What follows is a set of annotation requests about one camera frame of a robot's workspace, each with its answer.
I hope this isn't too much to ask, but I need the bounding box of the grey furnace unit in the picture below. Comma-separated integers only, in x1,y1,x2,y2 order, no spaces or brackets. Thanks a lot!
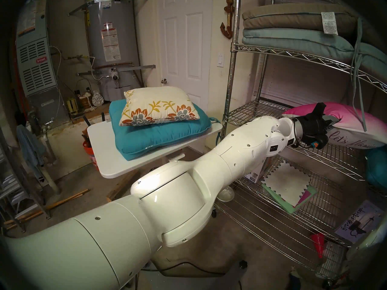
15,0,71,127

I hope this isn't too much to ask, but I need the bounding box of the blue white floor object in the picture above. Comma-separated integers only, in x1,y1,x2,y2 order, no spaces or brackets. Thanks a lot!
289,266,303,290

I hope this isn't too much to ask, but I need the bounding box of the utility pump cardboard box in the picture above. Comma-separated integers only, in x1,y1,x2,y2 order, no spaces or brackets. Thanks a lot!
244,156,272,184

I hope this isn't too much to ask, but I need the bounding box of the metal pet bowl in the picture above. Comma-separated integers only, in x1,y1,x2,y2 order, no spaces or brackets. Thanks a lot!
216,186,235,202

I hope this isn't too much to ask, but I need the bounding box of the pink foam sheet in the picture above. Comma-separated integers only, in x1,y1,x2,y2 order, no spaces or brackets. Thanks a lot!
295,188,313,207

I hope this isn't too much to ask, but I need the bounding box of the white zigzag edged sheet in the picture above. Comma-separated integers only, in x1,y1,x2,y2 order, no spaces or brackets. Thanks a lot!
261,161,312,207

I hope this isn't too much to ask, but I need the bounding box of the green foam sheet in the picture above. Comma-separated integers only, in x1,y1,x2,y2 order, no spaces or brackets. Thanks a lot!
262,184,318,215

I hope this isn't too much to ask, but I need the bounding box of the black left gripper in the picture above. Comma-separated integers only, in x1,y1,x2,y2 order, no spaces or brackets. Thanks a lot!
298,102,342,149

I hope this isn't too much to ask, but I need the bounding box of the olive brown bench cushion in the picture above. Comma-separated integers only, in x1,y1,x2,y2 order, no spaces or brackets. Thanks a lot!
242,2,378,42

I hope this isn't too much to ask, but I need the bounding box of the red plastic cone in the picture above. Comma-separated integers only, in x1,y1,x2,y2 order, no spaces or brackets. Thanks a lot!
311,232,326,259

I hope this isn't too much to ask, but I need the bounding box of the white panel door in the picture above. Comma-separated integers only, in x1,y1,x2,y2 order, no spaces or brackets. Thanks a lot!
157,0,213,111

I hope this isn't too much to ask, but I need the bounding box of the black power cable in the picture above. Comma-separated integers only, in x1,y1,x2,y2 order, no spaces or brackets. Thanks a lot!
141,261,226,276

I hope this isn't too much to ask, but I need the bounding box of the orange bucket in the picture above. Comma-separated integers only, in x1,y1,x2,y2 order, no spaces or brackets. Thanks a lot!
82,135,100,171

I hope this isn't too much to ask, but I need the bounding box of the white rolling overbed table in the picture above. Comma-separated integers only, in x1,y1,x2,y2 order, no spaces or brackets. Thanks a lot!
87,120,223,179

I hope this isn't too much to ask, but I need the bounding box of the light blue bench cushion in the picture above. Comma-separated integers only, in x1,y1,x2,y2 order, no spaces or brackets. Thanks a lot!
242,18,387,133

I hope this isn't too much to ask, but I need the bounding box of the grey water heater tank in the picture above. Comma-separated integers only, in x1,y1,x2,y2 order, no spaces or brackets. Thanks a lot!
86,0,142,102

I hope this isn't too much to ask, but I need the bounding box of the pink white ombre cushion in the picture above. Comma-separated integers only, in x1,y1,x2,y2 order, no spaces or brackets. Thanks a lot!
283,102,387,149

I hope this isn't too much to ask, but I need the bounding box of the teal flat seat cushion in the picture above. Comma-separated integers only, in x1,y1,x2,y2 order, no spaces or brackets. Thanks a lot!
109,99,223,161

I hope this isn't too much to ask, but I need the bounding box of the brown anchor wall decoration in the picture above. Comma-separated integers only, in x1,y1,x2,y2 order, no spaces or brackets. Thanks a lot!
220,0,235,40

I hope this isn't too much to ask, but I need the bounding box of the teal tufted cushion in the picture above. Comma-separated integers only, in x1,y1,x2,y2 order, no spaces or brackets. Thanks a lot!
364,146,387,189

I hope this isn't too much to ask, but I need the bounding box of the LED lamp product box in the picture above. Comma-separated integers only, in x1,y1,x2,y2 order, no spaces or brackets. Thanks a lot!
334,200,386,244

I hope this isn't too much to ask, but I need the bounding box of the grey metal ladder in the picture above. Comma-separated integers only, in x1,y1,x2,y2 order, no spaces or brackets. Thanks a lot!
0,126,52,232

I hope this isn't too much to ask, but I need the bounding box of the blue hanging cloth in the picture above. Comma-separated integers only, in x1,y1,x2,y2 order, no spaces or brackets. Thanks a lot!
16,124,47,179

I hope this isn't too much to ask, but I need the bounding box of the chrome wire shelving rack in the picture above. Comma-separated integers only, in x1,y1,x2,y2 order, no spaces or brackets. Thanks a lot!
213,0,387,281

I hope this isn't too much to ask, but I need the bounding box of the cream floral print cushion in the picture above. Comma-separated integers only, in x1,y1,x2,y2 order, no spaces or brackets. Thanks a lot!
119,86,200,127

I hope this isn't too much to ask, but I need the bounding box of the wooden stick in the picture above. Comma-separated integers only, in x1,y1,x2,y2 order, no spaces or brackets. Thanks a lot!
5,188,89,229

